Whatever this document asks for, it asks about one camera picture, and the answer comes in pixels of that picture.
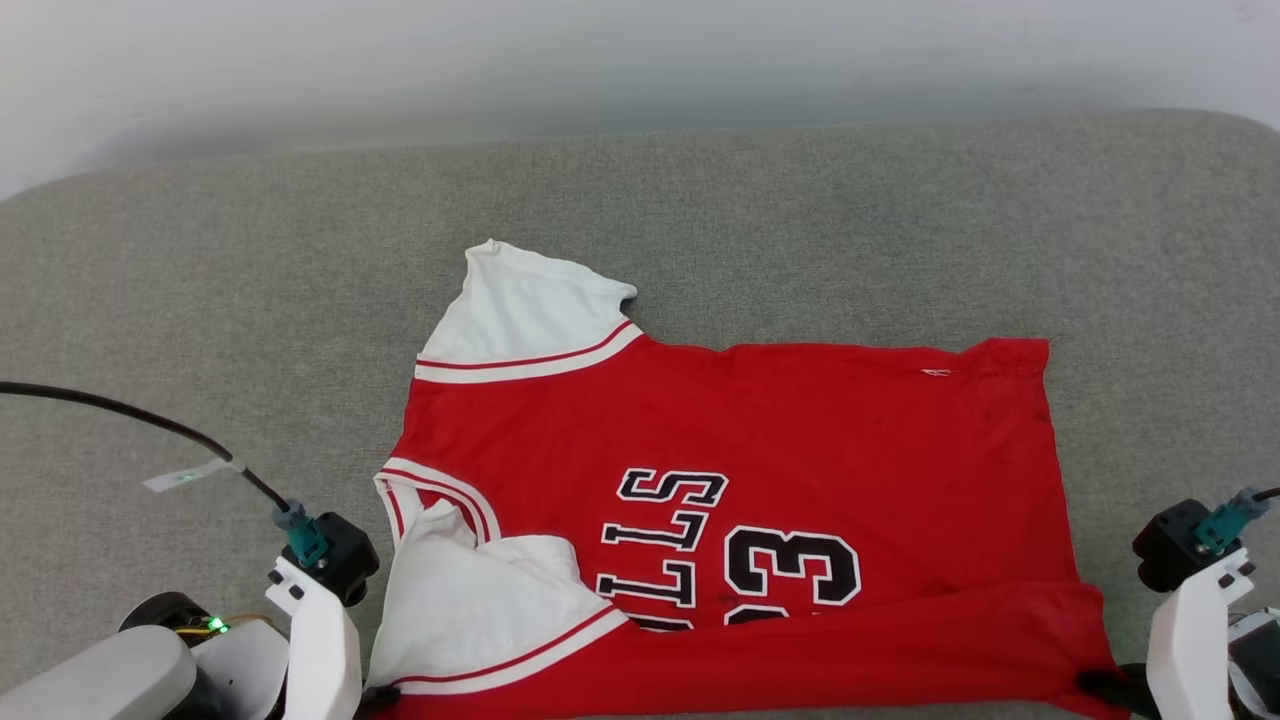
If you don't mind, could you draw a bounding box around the teal plug on right camera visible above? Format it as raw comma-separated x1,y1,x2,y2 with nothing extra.
1194,486,1273,557

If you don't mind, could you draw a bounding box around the red and white basketball jersey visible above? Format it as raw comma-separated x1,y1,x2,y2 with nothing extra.
365,238,1132,720

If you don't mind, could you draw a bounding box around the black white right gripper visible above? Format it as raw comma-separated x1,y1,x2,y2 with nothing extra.
1076,607,1280,720

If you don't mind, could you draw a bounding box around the teal plug on camera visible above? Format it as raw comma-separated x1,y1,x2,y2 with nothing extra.
273,499,331,570
1194,486,1273,557

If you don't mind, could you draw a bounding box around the teal plug on left camera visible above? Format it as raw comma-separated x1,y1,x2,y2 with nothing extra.
273,499,331,570

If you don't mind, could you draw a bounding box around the white tag on cable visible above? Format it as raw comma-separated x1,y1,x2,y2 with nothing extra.
142,457,246,494

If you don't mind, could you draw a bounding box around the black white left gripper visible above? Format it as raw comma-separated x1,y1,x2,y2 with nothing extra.
119,591,403,720

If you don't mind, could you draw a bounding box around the black left camera cable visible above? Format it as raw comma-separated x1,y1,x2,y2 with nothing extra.
0,381,293,513

